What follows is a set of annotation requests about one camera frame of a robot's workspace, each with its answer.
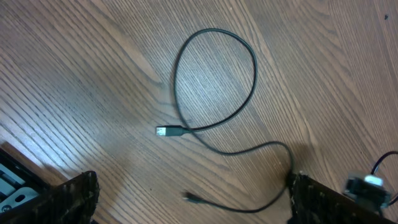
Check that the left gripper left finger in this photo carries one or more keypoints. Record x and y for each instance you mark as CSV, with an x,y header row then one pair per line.
x,y
73,202

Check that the black aluminium mounting rail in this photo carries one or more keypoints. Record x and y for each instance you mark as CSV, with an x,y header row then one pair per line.
x,y
19,184

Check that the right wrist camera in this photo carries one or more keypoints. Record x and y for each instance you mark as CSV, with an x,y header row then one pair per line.
x,y
367,191

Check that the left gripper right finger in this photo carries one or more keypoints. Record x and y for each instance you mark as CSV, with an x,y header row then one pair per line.
x,y
313,202

